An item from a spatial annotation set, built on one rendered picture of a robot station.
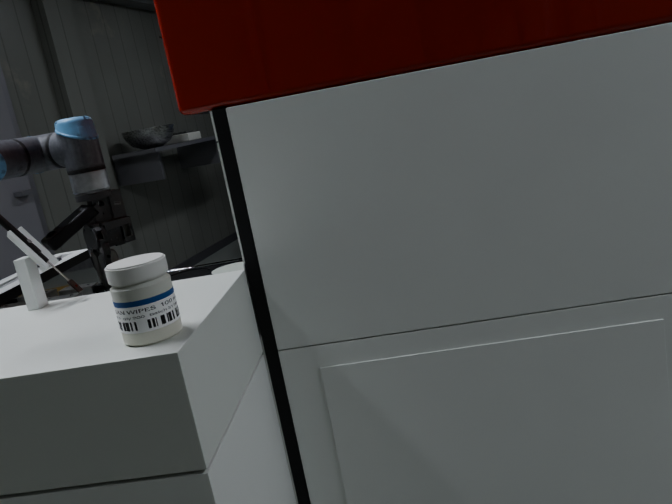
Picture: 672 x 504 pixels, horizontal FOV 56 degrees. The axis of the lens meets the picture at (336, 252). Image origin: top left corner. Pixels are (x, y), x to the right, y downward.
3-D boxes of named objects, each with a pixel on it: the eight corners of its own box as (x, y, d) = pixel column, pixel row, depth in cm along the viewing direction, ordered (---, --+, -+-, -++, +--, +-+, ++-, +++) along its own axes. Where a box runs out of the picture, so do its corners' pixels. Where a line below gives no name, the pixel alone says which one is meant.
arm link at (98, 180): (75, 174, 125) (62, 176, 131) (81, 197, 126) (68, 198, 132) (111, 167, 130) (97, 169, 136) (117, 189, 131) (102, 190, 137)
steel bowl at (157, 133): (143, 149, 535) (139, 130, 531) (187, 141, 523) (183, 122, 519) (115, 155, 495) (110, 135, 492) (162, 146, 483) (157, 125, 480)
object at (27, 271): (71, 299, 105) (48, 221, 102) (59, 306, 101) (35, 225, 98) (36, 304, 105) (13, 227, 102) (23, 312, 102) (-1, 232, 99)
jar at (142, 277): (190, 321, 79) (172, 248, 77) (172, 342, 73) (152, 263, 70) (137, 329, 80) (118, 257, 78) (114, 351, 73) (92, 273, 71)
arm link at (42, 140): (-11, 142, 127) (30, 133, 123) (31, 136, 138) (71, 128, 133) (0, 181, 129) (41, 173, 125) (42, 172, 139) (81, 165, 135)
